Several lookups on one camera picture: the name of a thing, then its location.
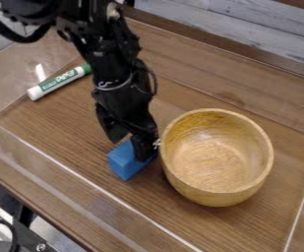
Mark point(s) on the blue foam block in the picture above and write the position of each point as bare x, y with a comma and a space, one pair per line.
124, 163

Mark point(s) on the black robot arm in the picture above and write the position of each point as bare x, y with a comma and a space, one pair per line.
93, 24

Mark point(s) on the light wooden bowl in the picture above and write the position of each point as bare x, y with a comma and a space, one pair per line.
218, 156

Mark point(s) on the clear acrylic front wall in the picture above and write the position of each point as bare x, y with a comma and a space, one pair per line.
87, 212

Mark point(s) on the green white dry-erase marker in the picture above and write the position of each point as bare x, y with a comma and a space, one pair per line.
51, 85

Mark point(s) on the black metal stand base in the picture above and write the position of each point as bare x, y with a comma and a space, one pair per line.
29, 241

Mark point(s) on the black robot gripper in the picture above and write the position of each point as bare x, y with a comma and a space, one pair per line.
123, 112

